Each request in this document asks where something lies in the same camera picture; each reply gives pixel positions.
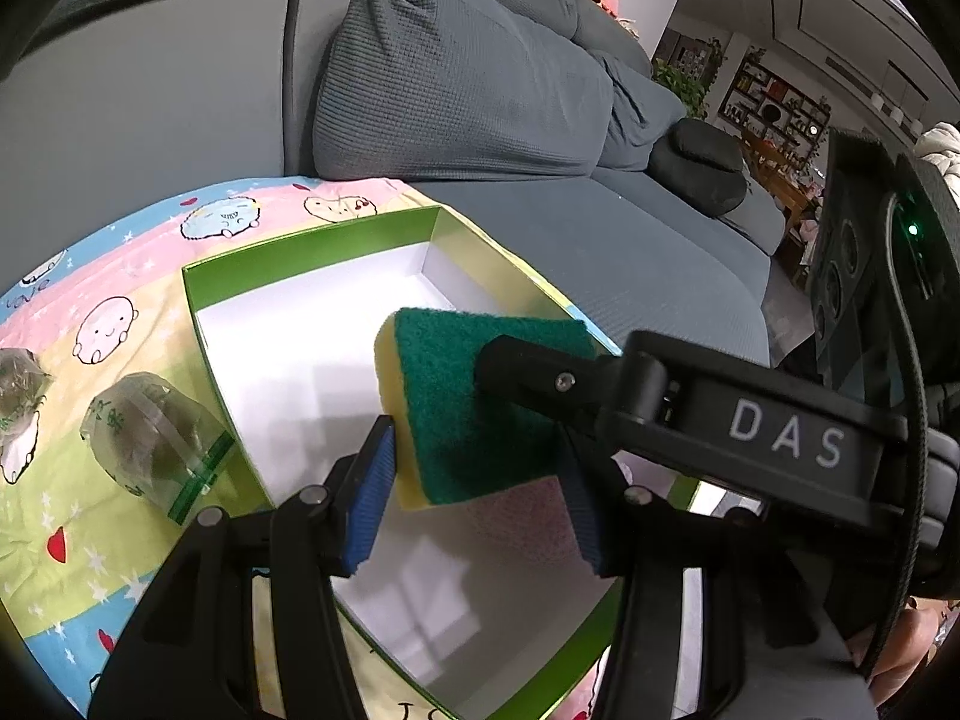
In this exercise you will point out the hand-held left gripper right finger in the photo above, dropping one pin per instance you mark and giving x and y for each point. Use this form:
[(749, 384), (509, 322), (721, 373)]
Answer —
[(585, 521)]

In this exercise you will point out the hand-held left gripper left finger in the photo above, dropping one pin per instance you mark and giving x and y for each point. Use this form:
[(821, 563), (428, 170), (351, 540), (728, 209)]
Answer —
[(367, 495)]

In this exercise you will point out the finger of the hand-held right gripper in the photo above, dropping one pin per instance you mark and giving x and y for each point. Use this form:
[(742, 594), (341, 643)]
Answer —
[(540, 375)]

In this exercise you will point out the pink mesh bath pouf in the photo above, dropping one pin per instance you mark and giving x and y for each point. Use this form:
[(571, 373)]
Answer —
[(517, 521)]

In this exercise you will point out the yellow green scrub sponge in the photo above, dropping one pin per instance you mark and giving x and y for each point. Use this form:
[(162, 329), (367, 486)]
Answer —
[(442, 405)]

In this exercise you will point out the green cardboard box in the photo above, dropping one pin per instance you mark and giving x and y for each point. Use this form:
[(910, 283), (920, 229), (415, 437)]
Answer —
[(300, 360)]

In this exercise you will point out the clear bag with green print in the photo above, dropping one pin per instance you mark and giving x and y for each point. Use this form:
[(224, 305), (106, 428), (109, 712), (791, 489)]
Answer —
[(142, 435)]

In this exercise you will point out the person's right hand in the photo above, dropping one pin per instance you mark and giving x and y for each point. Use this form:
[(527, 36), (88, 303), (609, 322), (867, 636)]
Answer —
[(907, 652)]

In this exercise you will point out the cartoon printed blanket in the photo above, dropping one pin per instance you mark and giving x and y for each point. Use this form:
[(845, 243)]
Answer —
[(112, 555)]

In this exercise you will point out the black round cushion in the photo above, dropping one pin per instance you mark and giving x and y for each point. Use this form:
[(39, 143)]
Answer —
[(701, 165)]

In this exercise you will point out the grey ribbed cushion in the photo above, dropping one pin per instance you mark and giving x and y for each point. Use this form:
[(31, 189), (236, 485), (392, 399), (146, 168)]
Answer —
[(465, 82)]

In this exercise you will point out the white fluffy cloth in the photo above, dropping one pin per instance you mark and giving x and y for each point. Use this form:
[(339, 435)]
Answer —
[(941, 146)]

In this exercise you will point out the green potted plant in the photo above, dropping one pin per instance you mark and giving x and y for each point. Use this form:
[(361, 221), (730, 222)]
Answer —
[(686, 79)]

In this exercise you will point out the clear bag with loofah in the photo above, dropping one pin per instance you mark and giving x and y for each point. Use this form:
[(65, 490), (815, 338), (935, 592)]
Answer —
[(19, 390)]

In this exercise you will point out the grey sofa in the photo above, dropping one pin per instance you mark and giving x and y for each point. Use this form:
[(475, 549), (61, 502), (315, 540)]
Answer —
[(187, 90)]

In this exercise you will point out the dark wall shelf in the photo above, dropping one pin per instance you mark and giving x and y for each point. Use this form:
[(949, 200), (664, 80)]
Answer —
[(780, 101)]

